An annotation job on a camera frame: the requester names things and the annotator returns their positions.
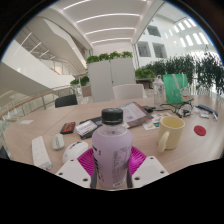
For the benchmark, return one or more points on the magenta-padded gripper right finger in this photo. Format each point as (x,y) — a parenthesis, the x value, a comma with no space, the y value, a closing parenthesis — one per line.
(148,170)

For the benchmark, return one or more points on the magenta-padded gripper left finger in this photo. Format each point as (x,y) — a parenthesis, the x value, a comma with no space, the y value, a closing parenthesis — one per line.
(75,171)

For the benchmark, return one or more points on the purple drink bottle black cap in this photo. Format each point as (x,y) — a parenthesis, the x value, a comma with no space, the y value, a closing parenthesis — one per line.
(111,150)

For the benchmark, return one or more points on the clear plastic water bottle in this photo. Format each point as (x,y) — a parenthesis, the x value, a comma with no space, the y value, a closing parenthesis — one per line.
(159,93)

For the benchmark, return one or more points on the small grey computer mouse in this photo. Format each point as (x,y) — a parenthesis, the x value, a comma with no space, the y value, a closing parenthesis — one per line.
(58,142)

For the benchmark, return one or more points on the cream yellow mug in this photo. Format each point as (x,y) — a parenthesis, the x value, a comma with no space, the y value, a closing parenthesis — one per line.
(171,135)

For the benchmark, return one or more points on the black notebook with white card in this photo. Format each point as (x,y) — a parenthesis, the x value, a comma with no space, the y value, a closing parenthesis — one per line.
(86,128)

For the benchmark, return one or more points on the colourful sticker sheet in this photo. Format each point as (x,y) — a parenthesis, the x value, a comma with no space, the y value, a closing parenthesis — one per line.
(150,124)

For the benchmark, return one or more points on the black power bank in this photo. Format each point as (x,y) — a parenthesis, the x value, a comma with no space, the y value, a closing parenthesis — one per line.
(148,108)

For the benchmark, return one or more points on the flat round red coaster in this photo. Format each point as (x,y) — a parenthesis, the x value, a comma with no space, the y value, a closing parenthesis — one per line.
(200,130)

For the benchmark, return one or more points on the black office chair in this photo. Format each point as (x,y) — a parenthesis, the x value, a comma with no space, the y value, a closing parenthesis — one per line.
(66,101)

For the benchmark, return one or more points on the black chair with red base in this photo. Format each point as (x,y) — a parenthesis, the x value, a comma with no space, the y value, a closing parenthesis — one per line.
(3,154)

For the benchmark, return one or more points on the white chair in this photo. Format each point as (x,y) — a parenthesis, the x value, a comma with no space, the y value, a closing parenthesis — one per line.
(128,92)

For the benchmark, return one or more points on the dark blue keyboard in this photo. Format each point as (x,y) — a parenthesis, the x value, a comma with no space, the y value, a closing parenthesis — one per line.
(207,110)

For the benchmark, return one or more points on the green tote bag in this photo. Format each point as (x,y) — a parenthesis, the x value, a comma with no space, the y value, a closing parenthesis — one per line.
(173,88)

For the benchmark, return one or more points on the potted plant in planter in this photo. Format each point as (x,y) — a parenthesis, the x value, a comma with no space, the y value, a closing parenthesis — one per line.
(81,81)

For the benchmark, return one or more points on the white cabinet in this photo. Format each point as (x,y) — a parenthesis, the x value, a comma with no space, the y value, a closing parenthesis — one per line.
(110,80)

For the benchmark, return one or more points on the green hedge plant row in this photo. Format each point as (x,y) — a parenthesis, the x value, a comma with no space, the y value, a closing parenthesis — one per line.
(200,68)

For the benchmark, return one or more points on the green plants atop cabinet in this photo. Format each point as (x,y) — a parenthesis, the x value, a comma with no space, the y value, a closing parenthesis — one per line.
(108,56)

